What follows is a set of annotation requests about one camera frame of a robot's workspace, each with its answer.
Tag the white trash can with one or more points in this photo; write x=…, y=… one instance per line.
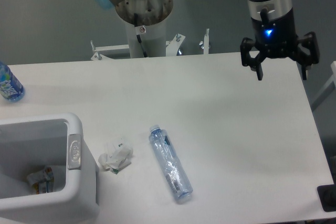
x=32, y=143

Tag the white metal bracket frame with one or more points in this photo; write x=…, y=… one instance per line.
x=173, y=48

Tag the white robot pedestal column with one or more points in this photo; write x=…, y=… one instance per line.
x=147, y=35

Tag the crumpled wrapper in bin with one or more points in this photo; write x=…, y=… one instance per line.
x=42, y=181

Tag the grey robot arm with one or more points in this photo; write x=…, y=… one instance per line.
x=266, y=10

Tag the white frame at right edge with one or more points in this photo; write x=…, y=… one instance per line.
x=325, y=91

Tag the white paper trash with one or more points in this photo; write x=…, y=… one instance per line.
x=117, y=155

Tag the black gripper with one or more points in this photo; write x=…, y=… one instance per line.
x=273, y=31

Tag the black clamp at table edge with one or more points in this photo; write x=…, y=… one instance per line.
x=327, y=197

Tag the blue labelled water bottle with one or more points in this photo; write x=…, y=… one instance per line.
x=11, y=88

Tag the empty clear plastic bottle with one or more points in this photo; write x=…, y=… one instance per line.
x=170, y=164

